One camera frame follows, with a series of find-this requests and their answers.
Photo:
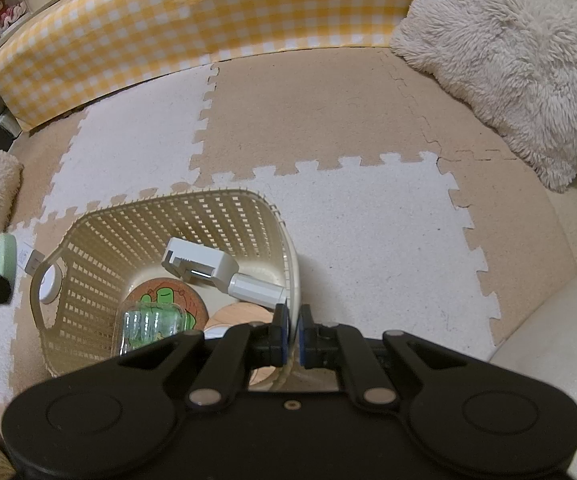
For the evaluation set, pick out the round wooden coaster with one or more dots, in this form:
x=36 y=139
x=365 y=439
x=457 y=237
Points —
x=241 y=316

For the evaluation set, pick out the white round disc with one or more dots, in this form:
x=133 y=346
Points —
x=51 y=284

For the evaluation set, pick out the white padded seat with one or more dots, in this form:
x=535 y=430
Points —
x=543 y=355

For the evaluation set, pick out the beige plastic basket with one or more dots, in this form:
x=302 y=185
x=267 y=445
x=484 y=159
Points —
x=118 y=240

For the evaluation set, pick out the cork cactus coaster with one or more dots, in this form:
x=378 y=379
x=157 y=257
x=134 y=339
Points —
x=163 y=297

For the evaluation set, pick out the clear plastic case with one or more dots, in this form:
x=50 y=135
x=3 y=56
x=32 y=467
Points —
x=148 y=327

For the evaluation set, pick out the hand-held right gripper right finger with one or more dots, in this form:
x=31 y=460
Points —
x=303 y=336

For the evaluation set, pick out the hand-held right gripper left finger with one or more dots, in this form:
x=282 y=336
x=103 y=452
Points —
x=285 y=335

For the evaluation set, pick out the white charger plug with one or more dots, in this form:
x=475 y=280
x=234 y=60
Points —
x=31 y=260

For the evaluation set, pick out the foam puzzle floor mat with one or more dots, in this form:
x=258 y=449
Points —
x=368 y=210

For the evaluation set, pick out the light green round disc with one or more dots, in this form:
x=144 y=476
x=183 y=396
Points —
x=6 y=255

